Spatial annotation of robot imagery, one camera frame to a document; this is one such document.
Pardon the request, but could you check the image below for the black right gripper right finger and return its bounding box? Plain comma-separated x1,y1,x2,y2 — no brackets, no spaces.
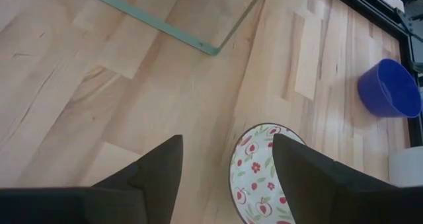
272,133,423,224

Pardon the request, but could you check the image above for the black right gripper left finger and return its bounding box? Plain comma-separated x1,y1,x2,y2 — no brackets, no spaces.
0,134,184,224

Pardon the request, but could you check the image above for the small floral ceramic bowl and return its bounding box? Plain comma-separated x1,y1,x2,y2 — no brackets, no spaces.
228,122,307,224

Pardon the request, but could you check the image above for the green plant in white pot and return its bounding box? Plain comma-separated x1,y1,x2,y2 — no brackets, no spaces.
388,145,423,188

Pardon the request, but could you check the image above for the small blue-purple plastic bowl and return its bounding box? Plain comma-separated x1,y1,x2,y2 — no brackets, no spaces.
356,57,422,118

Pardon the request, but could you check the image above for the green perforated metal shelf riser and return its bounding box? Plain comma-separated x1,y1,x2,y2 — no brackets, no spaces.
74,0,270,56

